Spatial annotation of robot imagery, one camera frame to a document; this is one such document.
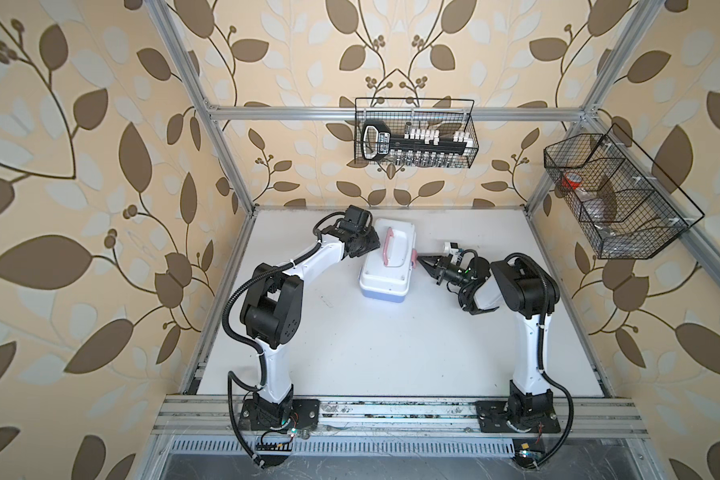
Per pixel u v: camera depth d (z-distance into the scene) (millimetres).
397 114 906
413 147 845
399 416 753
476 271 805
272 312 509
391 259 918
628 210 727
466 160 909
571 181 883
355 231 735
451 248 963
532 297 589
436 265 906
